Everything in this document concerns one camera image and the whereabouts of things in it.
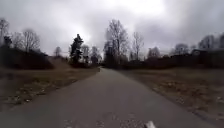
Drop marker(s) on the tall bare tree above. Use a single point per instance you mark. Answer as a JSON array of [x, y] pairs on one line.
[[116, 38]]

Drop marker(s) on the robot's own part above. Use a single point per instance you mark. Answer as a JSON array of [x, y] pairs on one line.
[[150, 125]]

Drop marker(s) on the row of bare trees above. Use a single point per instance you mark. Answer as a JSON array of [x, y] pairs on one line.
[[20, 38], [200, 45]]

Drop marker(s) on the grey asphalt road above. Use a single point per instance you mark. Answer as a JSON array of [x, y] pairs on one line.
[[106, 100]]

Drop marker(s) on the dry grass verge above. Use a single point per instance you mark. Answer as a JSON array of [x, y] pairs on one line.
[[186, 86], [36, 83]]

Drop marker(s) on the dark hedge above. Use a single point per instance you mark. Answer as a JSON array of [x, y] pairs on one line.
[[25, 59], [173, 60]]

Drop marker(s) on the dark conifer tree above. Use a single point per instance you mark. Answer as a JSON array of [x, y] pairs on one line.
[[76, 48]]

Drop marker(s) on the slender bare tree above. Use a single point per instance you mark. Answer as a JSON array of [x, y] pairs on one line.
[[137, 45]]

